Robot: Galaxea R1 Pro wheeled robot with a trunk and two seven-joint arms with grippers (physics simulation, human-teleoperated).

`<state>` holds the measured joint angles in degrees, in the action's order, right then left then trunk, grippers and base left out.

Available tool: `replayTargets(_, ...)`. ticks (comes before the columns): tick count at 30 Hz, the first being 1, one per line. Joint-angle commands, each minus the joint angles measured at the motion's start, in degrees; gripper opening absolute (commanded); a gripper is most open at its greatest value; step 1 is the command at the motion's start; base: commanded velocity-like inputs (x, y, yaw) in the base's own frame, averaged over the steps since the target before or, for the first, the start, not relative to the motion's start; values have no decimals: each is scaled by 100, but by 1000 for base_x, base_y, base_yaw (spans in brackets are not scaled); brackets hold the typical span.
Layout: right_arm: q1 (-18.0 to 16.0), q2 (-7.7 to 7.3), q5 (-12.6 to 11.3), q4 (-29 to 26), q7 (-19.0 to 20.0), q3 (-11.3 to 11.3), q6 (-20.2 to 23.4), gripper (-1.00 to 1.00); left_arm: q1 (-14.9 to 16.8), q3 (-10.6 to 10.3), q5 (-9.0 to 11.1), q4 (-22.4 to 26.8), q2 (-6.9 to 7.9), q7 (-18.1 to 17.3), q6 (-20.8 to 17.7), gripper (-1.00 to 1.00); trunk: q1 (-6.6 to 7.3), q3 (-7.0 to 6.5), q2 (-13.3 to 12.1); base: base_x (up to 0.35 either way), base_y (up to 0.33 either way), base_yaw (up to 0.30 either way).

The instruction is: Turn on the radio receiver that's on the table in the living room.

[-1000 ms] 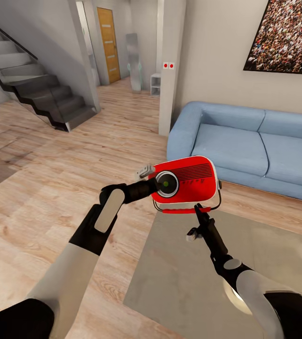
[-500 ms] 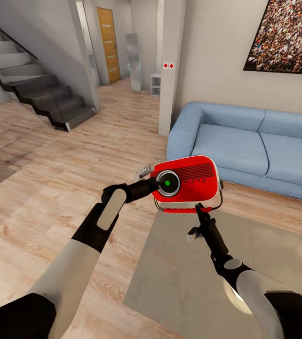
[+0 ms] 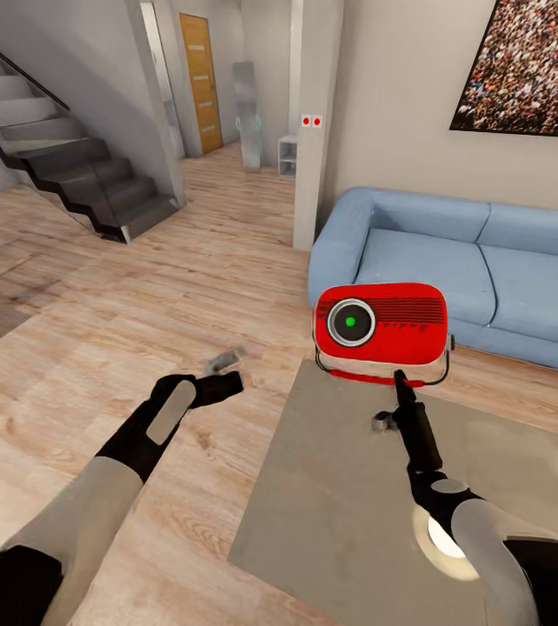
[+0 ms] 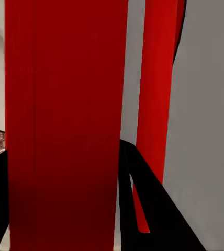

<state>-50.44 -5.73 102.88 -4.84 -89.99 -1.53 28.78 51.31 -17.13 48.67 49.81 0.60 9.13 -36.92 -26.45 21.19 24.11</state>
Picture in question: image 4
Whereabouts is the radio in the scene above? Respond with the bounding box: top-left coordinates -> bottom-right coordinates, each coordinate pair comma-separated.
3,0 -> 187,251

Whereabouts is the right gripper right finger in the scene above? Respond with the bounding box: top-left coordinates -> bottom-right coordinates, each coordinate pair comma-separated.
118,139 -> 206,251

